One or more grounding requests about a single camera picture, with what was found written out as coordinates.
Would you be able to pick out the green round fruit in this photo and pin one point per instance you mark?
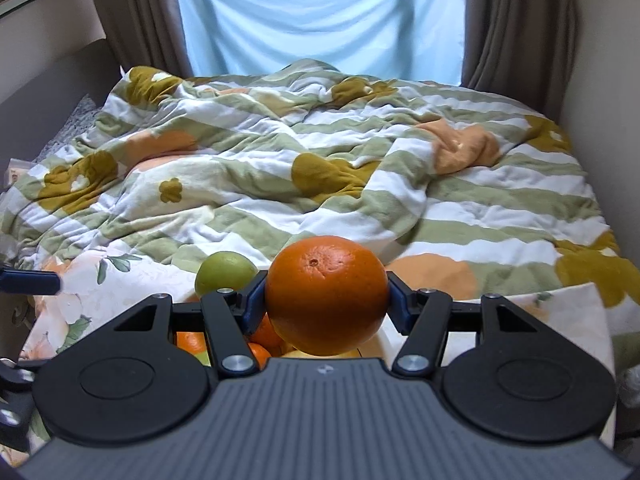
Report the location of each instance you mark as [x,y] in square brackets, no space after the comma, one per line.
[222,272]

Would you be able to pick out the cream bowl with yellow inside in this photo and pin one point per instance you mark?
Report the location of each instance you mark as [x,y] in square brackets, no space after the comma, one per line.
[372,345]

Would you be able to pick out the grey patterned bed sheet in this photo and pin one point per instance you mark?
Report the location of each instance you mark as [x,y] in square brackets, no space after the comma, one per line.
[70,127]

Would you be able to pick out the white fluffy object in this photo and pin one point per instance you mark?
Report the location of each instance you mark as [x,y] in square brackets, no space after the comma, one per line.
[629,387]

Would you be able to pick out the large orange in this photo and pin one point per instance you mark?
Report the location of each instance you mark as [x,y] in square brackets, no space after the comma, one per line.
[325,295]

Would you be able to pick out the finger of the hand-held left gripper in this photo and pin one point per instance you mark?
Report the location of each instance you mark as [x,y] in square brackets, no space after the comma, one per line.
[27,281]

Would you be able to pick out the brown curtain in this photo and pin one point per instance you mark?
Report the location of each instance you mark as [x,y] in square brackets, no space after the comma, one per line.
[520,30]
[142,15]

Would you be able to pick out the striped floral blanket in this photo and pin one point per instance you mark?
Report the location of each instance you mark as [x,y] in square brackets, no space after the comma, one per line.
[325,160]

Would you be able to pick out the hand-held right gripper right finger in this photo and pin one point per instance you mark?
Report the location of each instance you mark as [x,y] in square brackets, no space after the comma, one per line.
[397,305]

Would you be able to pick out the light blue window cloth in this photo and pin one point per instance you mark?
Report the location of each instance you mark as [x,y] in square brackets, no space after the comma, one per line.
[320,15]

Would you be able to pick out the clear plastic package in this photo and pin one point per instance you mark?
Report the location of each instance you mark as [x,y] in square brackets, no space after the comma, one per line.
[14,175]

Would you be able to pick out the small tangerine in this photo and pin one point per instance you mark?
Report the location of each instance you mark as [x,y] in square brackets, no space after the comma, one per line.
[260,355]

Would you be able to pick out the grey bed headboard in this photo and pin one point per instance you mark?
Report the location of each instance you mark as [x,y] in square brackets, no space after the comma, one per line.
[45,85]

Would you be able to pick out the white floral cloth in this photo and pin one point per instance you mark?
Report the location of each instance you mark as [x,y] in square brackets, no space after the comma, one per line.
[575,320]

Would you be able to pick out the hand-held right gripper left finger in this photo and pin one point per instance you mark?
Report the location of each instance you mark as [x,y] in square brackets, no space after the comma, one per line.
[254,305]

